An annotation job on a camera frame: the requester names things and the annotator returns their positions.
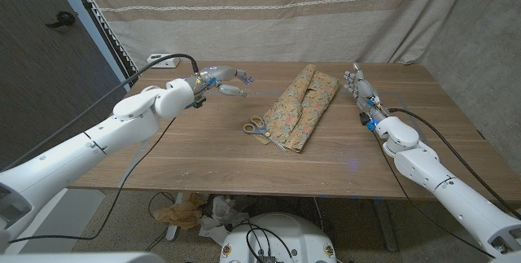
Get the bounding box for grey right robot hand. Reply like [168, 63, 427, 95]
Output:
[343, 61, 384, 120]

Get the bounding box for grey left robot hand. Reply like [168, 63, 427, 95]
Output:
[185, 65, 254, 109]

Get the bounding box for floral tan wrapping paper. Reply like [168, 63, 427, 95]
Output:
[256, 64, 341, 154]

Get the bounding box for grey yellow handled scissors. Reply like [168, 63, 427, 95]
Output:
[243, 115, 288, 153]

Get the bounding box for crumpled white paper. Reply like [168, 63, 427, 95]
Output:
[198, 195, 252, 247]

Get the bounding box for crumpled brown paper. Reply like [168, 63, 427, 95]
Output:
[153, 193, 208, 231]

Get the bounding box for white power strip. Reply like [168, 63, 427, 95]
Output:
[147, 53, 182, 69]

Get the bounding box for beige striped cloth backdrop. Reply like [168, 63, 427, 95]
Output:
[75, 0, 475, 75]

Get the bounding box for black zigzag edge trim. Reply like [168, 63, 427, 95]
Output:
[64, 0, 142, 87]

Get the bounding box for grey table leg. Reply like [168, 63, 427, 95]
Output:
[372, 199, 400, 252]

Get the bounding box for white robot torso base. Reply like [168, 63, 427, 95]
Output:
[218, 212, 338, 263]

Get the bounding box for white table leg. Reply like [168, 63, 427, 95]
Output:
[165, 192, 185, 243]

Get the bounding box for dark wooden door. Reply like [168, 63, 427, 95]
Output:
[0, 0, 128, 174]

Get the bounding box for white robot chest edge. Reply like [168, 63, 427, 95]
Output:
[0, 252, 166, 263]

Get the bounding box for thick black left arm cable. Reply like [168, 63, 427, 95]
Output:
[2, 53, 200, 173]

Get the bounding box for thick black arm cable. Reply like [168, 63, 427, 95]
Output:
[388, 107, 521, 220]
[2, 53, 200, 173]

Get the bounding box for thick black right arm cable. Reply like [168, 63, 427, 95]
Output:
[388, 107, 521, 220]

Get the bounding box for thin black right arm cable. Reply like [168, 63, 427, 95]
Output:
[372, 130, 496, 259]

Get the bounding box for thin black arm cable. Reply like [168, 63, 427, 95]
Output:
[8, 116, 177, 244]
[372, 130, 496, 259]

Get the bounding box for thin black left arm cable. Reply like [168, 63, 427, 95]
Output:
[8, 116, 177, 244]

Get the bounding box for black torso cables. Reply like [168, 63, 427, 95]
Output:
[242, 221, 295, 263]

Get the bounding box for black door handle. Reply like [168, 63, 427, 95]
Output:
[44, 11, 77, 29]

